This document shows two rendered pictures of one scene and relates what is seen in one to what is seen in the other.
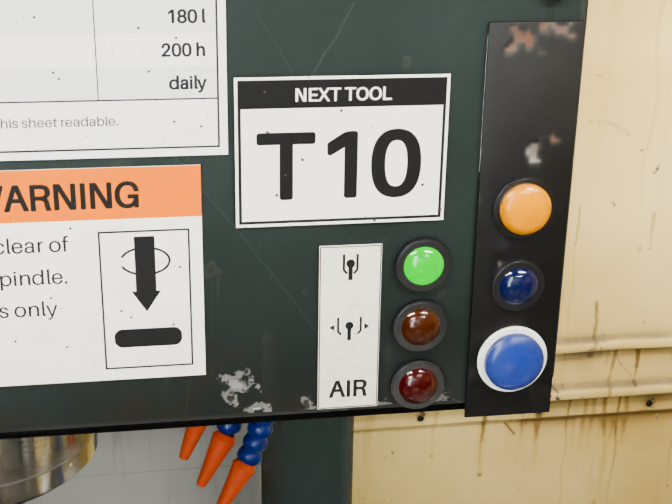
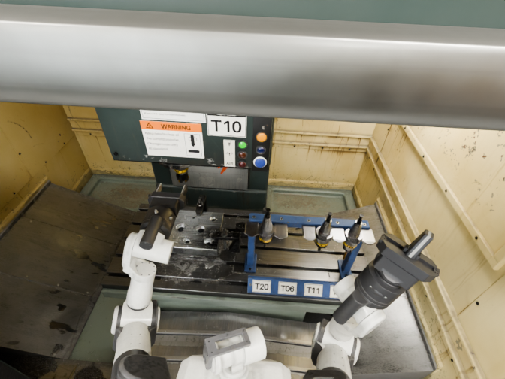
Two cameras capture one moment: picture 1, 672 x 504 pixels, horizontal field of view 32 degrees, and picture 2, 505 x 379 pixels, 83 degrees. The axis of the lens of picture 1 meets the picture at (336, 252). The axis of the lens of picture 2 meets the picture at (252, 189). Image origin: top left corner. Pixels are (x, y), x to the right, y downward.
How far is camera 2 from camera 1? 31 cm
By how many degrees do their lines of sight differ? 23
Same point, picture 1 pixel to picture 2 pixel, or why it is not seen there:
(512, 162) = (258, 128)
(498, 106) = (255, 119)
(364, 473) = (280, 156)
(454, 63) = not seen: hidden behind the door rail
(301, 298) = (220, 147)
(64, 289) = (179, 142)
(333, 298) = (226, 148)
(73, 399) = (182, 159)
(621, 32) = not seen: hidden behind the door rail
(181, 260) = (198, 139)
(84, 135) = (179, 117)
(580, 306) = (335, 125)
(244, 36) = not seen: hidden behind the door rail
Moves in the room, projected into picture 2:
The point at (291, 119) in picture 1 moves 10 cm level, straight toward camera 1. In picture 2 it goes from (216, 117) to (204, 139)
